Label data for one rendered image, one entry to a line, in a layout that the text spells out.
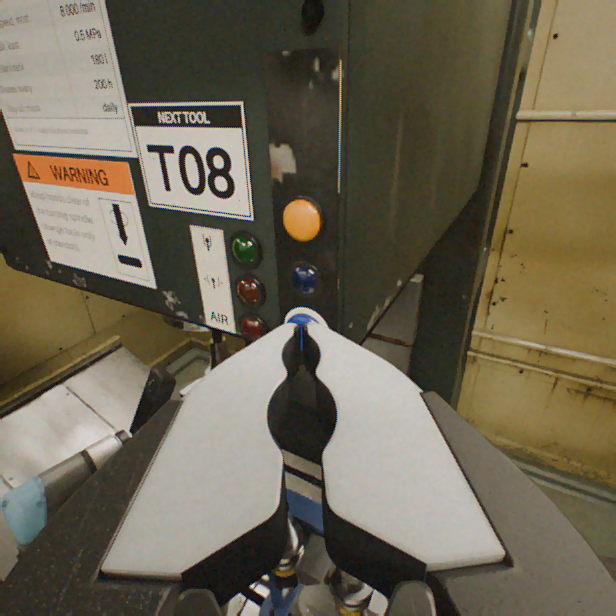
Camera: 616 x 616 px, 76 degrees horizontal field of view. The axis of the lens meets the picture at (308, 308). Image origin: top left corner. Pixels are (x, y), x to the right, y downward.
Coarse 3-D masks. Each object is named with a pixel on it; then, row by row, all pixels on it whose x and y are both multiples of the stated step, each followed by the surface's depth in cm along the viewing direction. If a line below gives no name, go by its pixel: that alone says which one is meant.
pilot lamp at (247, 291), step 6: (240, 282) 29; (246, 282) 28; (240, 288) 29; (246, 288) 28; (252, 288) 28; (240, 294) 29; (246, 294) 29; (252, 294) 28; (258, 294) 29; (246, 300) 29; (252, 300) 29
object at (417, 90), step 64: (128, 0) 24; (192, 0) 22; (256, 0) 20; (320, 0) 19; (384, 0) 21; (448, 0) 31; (128, 64) 26; (192, 64) 24; (256, 64) 22; (384, 64) 23; (448, 64) 36; (0, 128) 36; (256, 128) 23; (384, 128) 25; (448, 128) 41; (0, 192) 40; (256, 192) 25; (384, 192) 27; (448, 192) 49; (192, 256) 31; (384, 256) 31; (192, 320) 34
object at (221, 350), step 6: (222, 336) 68; (210, 342) 67; (216, 342) 66; (222, 342) 66; (210, 348) 67; (216, 348) 66; (222, 348) 67; (210, 354) 68; (216, 354) 67; (222, 354) 67; (228, 354) 68; (210, 360) 68; (216, 360) 67; (222, 360) 67; (210, 366) 68; (216, 366) 68
